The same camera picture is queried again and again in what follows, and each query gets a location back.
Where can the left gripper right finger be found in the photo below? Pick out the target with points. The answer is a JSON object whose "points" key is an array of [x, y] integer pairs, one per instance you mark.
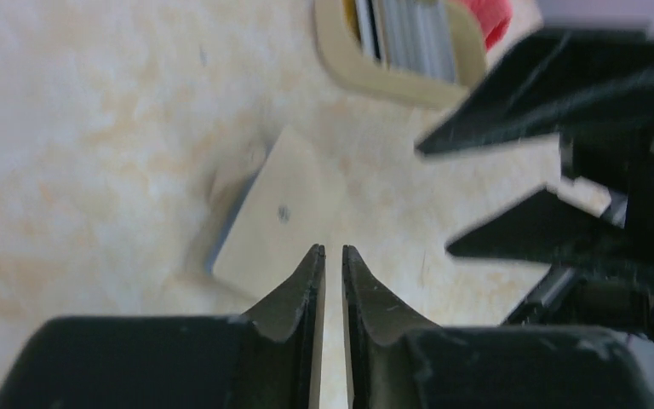
{"points": [[379, 370]]}

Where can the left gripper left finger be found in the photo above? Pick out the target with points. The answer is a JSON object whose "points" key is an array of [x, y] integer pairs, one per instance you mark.
{"points": [[284, 370]]}

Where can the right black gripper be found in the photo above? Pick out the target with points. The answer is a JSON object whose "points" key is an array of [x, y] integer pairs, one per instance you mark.
{"points": [[601, 268]]}

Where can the beige card holder wallet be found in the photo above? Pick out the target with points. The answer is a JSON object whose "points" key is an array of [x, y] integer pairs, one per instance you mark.
{"points": [[268, 204]]}

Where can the beige tray of cards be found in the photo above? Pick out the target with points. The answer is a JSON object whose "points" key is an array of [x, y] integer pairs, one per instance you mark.
{"points": [[425, 53]]}

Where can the pink crumpled cloth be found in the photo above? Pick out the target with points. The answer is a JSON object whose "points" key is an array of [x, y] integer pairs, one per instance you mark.
{"points": [[493, 16]]}

